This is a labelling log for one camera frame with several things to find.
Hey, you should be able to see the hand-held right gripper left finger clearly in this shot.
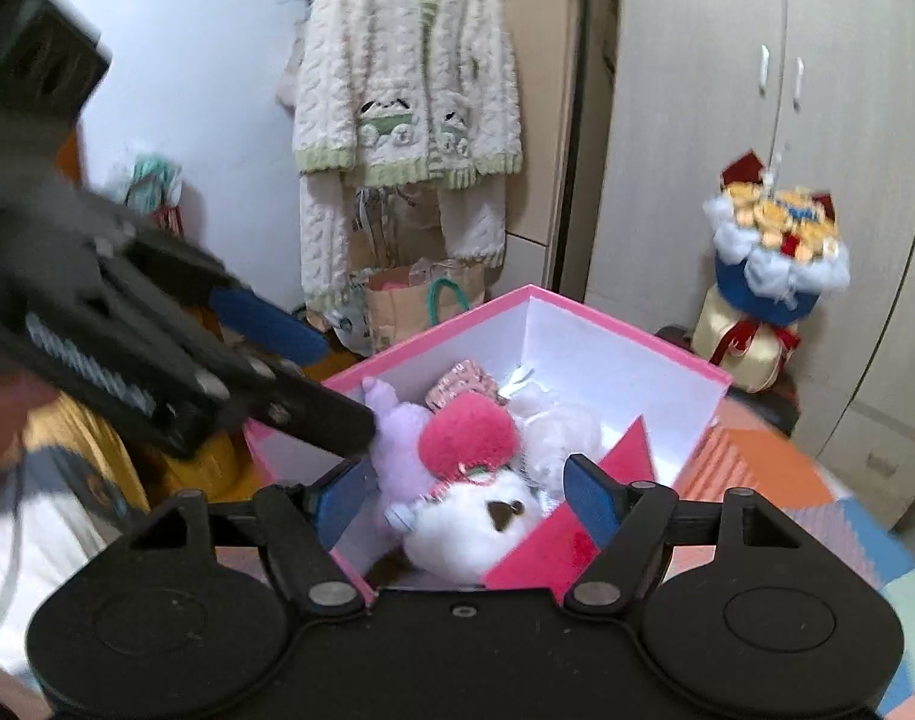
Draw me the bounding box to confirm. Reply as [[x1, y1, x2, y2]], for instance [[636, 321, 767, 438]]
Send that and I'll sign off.
[[89, 457, 379, 616]]

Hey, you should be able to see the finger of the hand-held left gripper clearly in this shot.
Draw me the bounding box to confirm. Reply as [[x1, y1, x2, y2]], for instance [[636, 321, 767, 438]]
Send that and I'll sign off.
[[194, 351, 379, 460], [123, 221, 331, 367]]

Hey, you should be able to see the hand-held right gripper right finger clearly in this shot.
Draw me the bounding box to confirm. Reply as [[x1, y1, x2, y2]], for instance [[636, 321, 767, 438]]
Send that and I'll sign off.
[[562, 452, 814, 616]]

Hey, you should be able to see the plain red envelope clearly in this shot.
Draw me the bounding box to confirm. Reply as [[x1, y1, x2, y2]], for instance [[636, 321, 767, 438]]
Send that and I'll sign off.
[[596, 415, 657, 485]]

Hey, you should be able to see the white sheer scrunchie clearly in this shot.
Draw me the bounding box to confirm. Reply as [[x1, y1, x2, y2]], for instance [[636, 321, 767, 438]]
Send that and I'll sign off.
[[506, 382, 604, 496]]

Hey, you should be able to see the purple plush toy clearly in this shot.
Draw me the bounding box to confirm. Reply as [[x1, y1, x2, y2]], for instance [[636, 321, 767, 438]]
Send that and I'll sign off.
[[361, 377, 447, 537]]

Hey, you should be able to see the red envelope with figures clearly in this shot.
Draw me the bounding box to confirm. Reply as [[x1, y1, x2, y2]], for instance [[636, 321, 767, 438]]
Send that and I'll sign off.
[[481, 502, 604, 592]]

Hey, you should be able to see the white cat plush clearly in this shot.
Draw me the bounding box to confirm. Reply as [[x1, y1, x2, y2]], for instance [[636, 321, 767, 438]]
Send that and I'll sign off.
[[401, 465, 548, 590]]

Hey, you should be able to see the pink fluffy pompom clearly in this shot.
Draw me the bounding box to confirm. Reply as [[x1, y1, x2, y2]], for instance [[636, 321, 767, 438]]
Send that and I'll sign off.
[[418, 390, 520, 479]]

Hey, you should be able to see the pink cardboard box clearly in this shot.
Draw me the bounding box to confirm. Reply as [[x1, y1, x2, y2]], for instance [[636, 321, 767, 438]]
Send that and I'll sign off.
[[243, 283, 732, 605]]

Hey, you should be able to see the pink floral scrunchie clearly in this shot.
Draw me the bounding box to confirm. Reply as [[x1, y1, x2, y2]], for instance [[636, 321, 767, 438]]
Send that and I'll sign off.
[[425, 360, 507, 413]]

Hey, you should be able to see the person's left hand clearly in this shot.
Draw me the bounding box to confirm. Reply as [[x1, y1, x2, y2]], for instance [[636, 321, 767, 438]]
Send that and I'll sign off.
[[0, 371, 53, 488]]

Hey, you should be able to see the brown paper bag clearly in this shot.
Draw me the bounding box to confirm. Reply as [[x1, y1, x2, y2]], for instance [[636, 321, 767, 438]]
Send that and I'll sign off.
[[363, 259, 488, 353]]

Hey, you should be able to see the green white plastic bag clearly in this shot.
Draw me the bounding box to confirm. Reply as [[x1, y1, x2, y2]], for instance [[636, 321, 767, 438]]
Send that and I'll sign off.
[[108, 154, 184, 237]]

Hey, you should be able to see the person's yellow white top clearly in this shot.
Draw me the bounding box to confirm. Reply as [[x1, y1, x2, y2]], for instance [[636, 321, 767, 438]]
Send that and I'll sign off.
[[0, 390, 244, 698]]

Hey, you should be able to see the cream tote bag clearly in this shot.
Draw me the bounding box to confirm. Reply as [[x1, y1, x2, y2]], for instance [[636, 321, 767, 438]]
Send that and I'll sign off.
[[275, 37, 308, 115]]

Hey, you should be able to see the patchwork blanket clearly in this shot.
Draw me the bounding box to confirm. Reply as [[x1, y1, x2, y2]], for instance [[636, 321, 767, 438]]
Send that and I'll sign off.
[[671, 390, 915, 720]]

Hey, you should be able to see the yellow flower bouquet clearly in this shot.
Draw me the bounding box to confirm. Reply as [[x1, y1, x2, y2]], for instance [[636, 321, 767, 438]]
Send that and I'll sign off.
[[689, 151, 852, 391]]

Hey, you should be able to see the white green knit cardigan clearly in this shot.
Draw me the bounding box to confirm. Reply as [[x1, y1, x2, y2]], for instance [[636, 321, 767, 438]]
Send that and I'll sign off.
[[290, 0, 524, 190]]

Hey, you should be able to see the light wooden board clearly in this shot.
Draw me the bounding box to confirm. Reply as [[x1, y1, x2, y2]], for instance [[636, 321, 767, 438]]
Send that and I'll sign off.
[[494, 0, 589, 293]]

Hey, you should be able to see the beige wooden wardrobe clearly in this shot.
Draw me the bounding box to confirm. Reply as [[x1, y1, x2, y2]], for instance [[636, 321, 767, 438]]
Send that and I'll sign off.
[[581, 0, 915, 533]]

